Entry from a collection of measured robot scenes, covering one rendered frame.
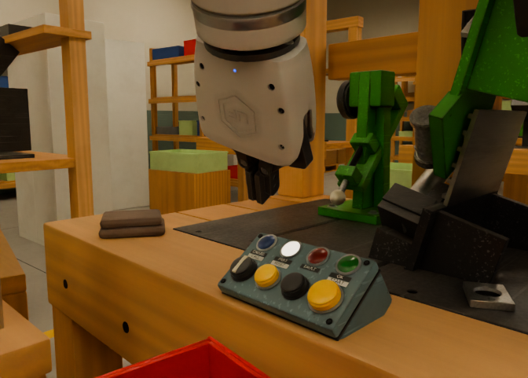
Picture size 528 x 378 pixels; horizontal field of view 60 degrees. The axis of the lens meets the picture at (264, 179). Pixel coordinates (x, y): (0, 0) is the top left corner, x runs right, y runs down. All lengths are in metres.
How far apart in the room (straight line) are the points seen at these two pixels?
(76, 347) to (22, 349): 0.34
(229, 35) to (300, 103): 0.08
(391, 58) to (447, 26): 0.19
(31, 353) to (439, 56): 0.83
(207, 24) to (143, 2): 8.65
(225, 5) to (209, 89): 0.09
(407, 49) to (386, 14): 10.94
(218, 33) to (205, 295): 0.28
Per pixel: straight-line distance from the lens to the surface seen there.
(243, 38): 0.33
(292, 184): 1.20
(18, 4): 7.89
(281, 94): 0.35
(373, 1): 12.28
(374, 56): 1.16
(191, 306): 0.53
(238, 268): 0.47
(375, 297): 0.44
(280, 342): 0.44
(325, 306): 0.40
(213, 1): 0.32
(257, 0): 0.32
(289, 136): 0.36
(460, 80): 0.56
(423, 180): 0.64
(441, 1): 1.00
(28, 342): 0.57
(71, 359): 0.91
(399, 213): 0.59
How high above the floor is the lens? 1.08
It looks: 8 degrees down
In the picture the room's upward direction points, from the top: straight up
